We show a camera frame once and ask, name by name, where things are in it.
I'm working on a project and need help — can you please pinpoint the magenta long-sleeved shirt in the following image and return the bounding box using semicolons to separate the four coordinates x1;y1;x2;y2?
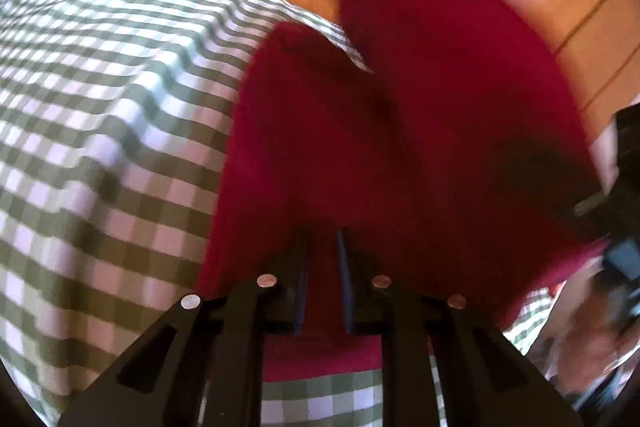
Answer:
196;0;613;383

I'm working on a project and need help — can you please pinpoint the person's right hand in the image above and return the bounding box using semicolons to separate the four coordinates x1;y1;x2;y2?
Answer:
588;122;622;196

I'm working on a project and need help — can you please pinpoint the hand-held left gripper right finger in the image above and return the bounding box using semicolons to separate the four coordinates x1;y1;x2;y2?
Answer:
335;228;585;427

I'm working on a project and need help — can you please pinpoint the person's right forearm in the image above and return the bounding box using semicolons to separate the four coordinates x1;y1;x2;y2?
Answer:
529;254;637;410

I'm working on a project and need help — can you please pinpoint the green white checkered tablecloth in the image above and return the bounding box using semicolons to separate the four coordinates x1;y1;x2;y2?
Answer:
0;0;556;427

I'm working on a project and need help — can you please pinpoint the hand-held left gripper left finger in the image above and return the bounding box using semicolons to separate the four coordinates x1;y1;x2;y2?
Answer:
56;231;310;427

